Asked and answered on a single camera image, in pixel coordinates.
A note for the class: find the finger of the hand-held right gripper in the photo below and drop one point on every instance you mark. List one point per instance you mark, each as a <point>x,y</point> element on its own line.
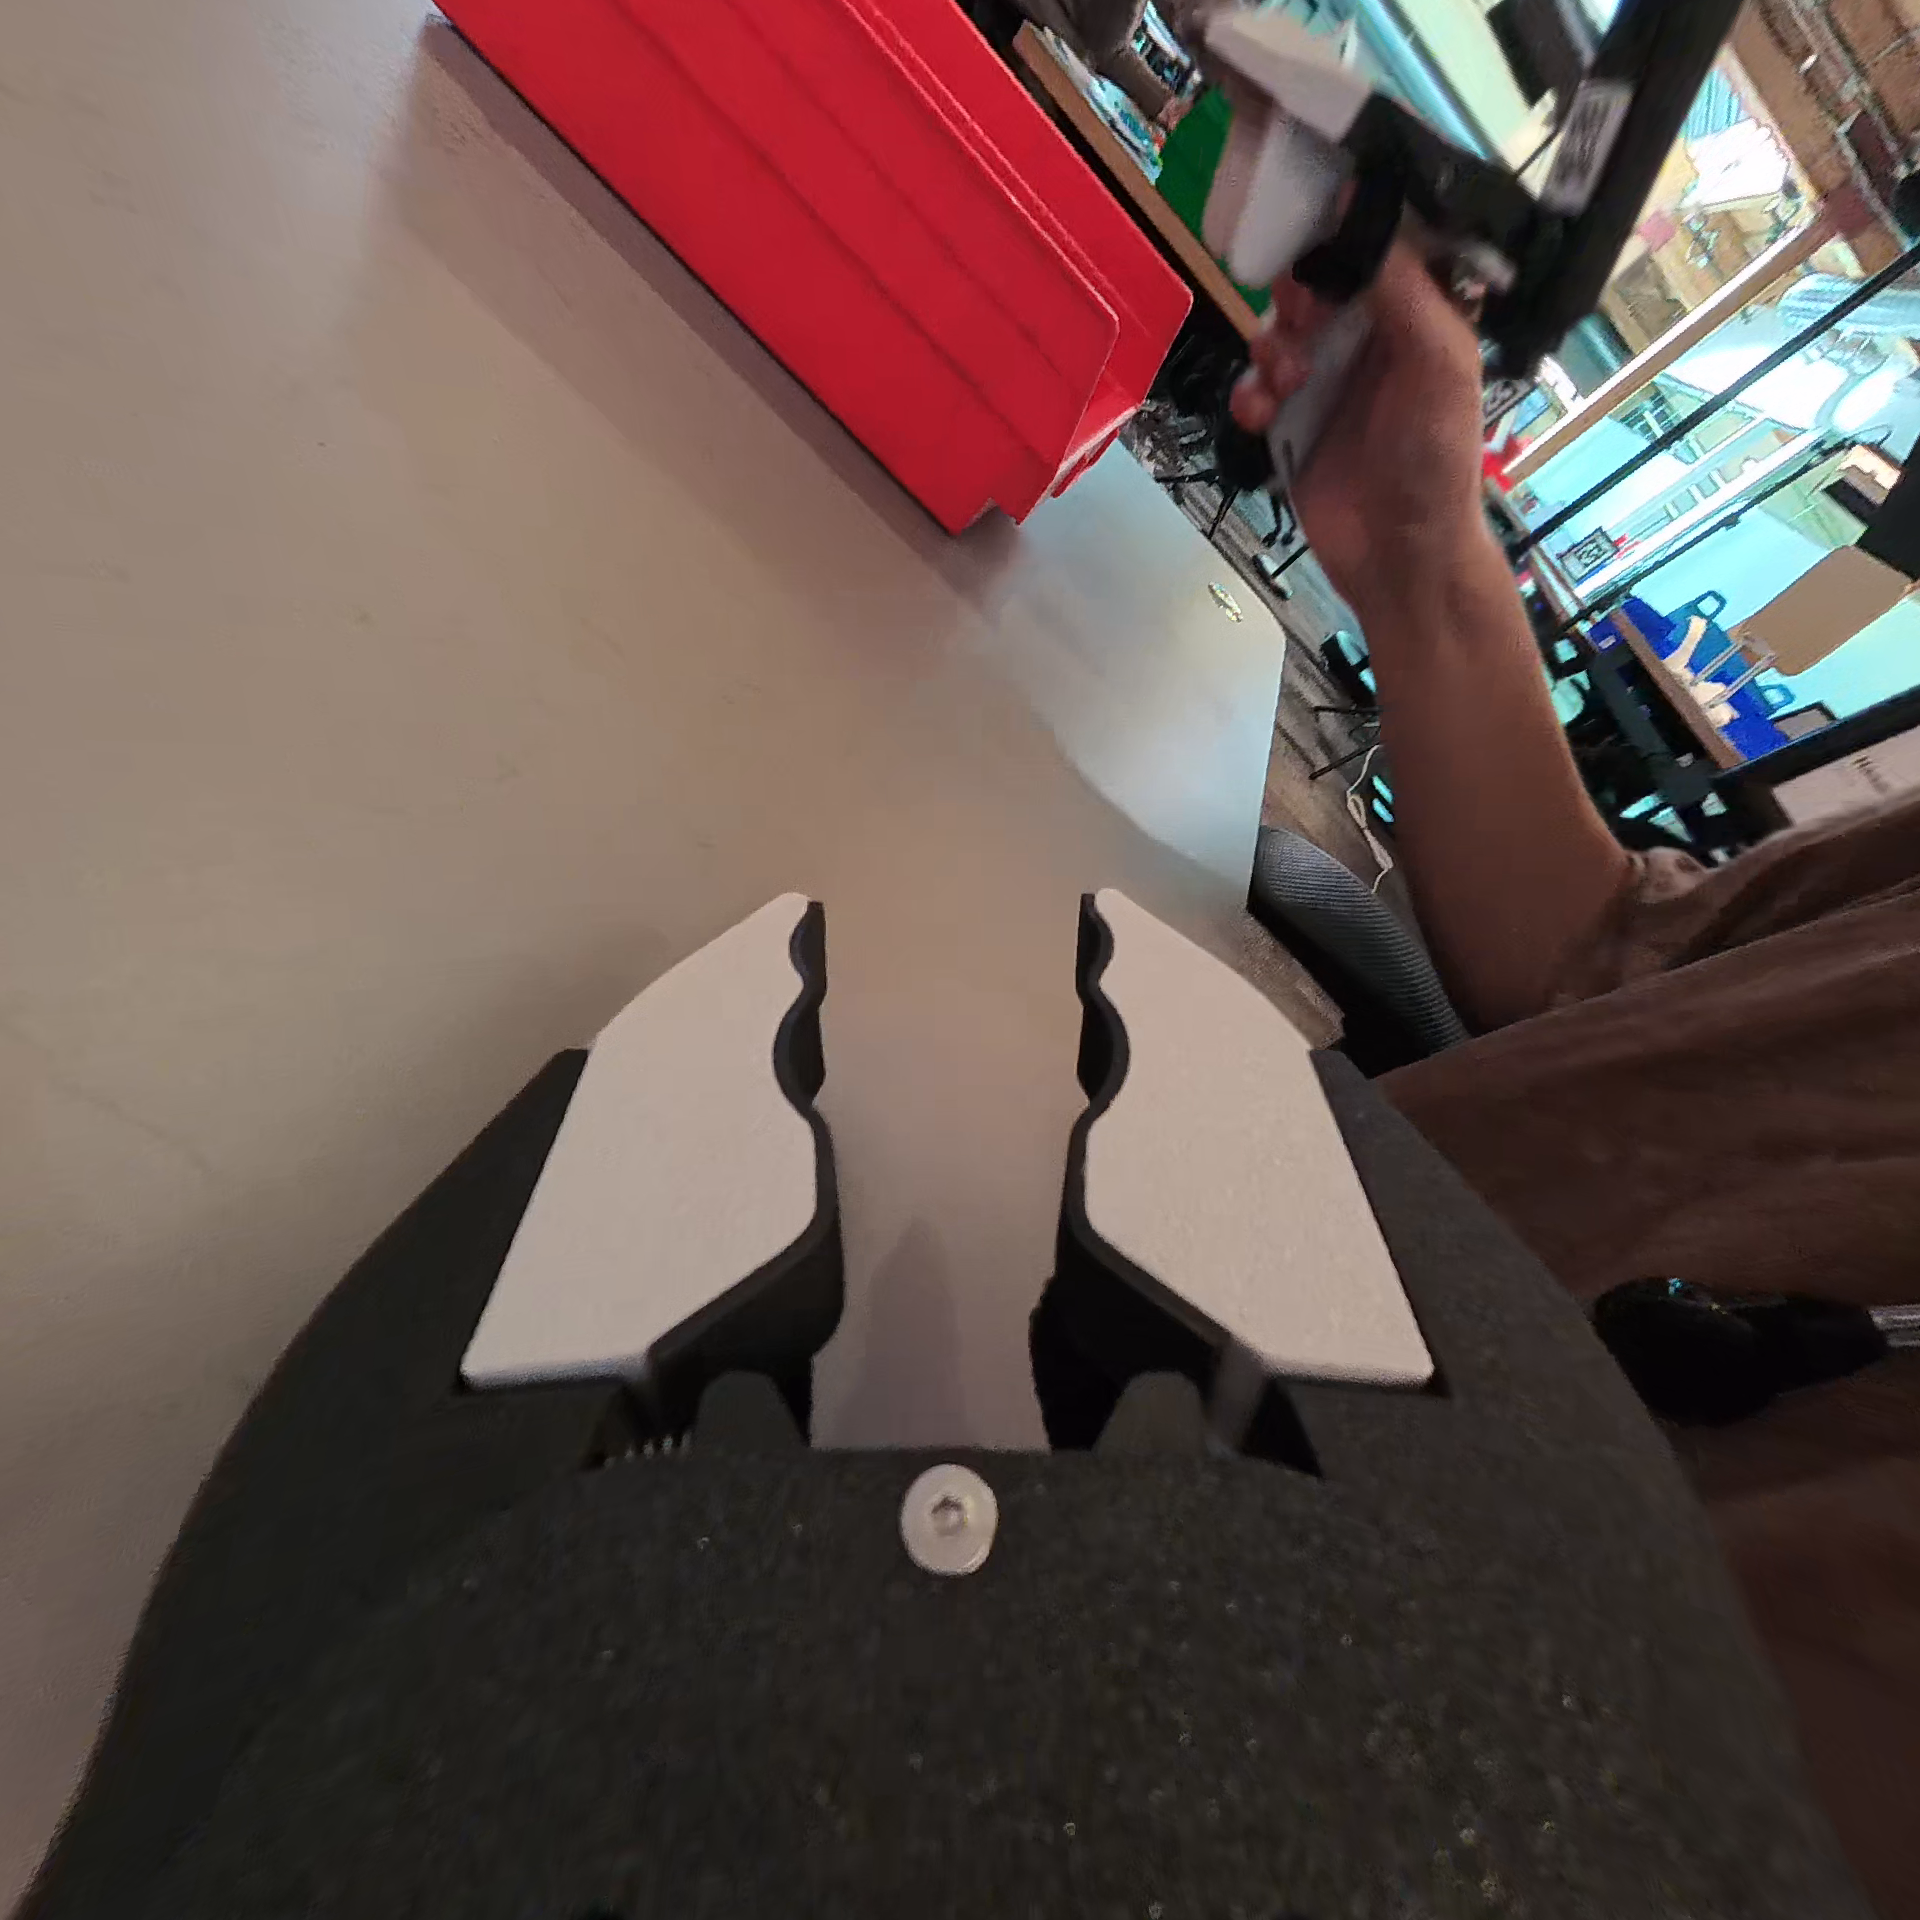
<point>1277,136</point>

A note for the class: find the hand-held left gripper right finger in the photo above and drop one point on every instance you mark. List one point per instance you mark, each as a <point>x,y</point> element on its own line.
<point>1237,1187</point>

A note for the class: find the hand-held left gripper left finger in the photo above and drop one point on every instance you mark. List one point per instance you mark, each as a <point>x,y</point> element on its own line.
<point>661,1187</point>

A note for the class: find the red plastic bin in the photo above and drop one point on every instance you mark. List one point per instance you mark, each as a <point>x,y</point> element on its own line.
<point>813,211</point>

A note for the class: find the person's right forearm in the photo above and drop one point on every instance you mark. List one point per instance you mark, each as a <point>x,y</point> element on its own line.
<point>1500,780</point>

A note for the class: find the grey desk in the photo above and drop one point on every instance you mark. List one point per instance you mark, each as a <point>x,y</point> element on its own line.
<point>332,721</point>

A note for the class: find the person's right hand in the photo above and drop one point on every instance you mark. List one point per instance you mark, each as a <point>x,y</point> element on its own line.
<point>1404,422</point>

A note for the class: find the green plastic bin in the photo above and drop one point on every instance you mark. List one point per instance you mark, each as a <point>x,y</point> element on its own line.
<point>1192,157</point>

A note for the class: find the black office chair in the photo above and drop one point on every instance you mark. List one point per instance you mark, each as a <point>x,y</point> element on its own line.
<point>1351,948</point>

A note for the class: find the person's brown clothing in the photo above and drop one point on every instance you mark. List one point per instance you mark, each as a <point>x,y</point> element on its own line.
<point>1740,1111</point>

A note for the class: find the black framed board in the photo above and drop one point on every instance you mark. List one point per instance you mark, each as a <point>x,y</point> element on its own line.
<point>1837,767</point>

